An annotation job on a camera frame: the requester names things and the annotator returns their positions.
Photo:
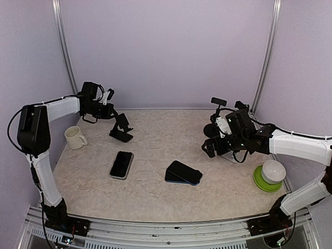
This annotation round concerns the cream ceramic mug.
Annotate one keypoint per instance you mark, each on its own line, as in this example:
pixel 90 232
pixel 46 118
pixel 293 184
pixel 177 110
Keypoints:
pixel 75 138

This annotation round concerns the white bowl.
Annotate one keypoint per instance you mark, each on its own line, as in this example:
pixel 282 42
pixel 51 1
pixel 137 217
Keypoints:
pixel 273 172

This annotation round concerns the black phone on top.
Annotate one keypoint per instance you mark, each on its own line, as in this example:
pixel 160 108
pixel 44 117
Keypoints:
pixel 178 172

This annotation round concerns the green plate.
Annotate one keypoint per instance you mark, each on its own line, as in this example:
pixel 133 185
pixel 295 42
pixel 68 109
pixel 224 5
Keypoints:
pixel 262 184

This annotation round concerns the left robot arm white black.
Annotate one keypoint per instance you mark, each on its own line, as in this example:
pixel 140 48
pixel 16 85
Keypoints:
pixel 34 138

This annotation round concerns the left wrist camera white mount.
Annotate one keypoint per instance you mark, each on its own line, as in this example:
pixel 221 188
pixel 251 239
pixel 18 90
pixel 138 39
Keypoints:
pixel 107 95

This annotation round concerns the black pole stand right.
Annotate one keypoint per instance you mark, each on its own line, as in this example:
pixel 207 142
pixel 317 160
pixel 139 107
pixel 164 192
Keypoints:
pixel 239 105

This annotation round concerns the black pole stand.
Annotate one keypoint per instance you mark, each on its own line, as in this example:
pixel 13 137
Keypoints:
pixel 239 105
pixel 211 129

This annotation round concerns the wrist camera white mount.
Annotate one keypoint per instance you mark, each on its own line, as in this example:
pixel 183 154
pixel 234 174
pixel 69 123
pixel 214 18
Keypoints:
pixel 221 126
pixel 107 95

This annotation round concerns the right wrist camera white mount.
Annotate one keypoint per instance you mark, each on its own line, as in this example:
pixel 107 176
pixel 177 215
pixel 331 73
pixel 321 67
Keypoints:
pixel 221 126

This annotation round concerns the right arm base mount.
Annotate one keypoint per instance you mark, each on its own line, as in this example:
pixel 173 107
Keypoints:
pixel 258 226

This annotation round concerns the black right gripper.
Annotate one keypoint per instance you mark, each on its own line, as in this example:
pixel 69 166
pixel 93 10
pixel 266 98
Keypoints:
pixel 221 150

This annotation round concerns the black folding phone stand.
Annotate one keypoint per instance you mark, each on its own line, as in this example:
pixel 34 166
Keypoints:
pixel 122 129

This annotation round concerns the aluminium frame post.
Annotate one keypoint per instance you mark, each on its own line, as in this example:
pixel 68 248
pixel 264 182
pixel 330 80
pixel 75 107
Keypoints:
pixel 268 55
pixel 56 6

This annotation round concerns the left aluminium frame post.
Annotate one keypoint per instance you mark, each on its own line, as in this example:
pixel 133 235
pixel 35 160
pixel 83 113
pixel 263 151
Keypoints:
pixel 56 6

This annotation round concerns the black phone silver case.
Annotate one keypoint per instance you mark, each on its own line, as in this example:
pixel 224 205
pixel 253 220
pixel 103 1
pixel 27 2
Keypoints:
pixel 121 166

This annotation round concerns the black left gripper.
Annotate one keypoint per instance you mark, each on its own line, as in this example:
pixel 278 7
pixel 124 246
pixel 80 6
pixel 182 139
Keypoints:
pixel 107 114

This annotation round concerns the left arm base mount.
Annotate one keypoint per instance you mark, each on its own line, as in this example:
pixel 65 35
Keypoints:
pixel 74 226

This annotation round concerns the white folding phone stand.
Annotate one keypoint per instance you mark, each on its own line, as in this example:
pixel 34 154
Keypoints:
pixel 230 157

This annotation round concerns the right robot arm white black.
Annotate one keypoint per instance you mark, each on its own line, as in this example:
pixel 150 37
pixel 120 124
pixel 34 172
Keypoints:
pixel 236 132

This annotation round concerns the black pole stand left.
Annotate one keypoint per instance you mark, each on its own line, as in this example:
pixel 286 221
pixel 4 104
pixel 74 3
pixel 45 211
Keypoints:
pixel 211 129

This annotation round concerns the right aluminium frame post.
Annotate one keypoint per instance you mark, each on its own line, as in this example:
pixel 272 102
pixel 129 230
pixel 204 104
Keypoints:
pixel 268 55

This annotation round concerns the front aluminium rail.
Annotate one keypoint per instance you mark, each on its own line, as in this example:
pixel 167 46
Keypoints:
pixel 106 233

